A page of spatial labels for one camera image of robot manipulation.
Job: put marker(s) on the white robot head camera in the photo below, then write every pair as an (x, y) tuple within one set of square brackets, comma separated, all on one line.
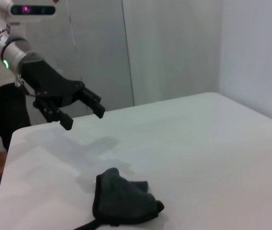
[(30, 10)]

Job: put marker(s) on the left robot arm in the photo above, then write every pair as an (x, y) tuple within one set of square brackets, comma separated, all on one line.
[(6, 48)]

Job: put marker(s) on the person in black trousers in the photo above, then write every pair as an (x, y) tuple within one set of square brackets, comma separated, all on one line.
[(6, 110)]

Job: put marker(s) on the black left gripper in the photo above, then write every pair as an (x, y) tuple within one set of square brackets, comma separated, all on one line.
[(47, 81)]

